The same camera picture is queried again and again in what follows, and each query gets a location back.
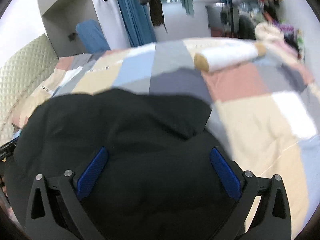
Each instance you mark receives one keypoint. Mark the grey ribbed suitcase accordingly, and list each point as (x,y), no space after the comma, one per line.
(223,18)

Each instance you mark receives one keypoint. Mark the wall socket with plug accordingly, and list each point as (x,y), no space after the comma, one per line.
(72,37)

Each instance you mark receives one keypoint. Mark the patchwork quilt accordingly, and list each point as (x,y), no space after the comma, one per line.
(250,120)

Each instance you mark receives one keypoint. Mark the white bolster with tan ends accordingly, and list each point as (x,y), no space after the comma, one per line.
(230,56)

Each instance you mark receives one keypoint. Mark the black hat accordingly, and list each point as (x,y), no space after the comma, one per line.
(291,41)

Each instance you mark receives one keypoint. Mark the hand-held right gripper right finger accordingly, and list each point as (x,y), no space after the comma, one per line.
(225,175)

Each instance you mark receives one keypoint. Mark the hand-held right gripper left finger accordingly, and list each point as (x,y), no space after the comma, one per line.
(91,175)

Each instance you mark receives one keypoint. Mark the black puffer jacket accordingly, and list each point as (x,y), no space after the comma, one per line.
(137,135)

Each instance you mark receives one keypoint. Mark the pink plush pillow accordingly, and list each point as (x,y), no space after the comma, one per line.
(287,51)

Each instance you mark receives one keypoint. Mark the blue padded board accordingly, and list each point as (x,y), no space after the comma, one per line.
(92,37)

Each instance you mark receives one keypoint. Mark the hanging teal garment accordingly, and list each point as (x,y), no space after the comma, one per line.
(186,1)

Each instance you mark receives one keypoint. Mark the cream quilted headboard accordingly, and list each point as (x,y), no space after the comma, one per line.
(20,75)

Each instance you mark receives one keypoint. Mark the pile of mixed clothes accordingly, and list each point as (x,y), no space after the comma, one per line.
(260,12)

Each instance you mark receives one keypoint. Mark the brown plaid scarf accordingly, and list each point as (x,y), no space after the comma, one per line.
(156,7)

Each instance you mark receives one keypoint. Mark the cream fleece blanket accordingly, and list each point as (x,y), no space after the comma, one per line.
(268,32)

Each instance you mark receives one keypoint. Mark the blue curtain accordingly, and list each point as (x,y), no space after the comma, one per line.
(136,20)

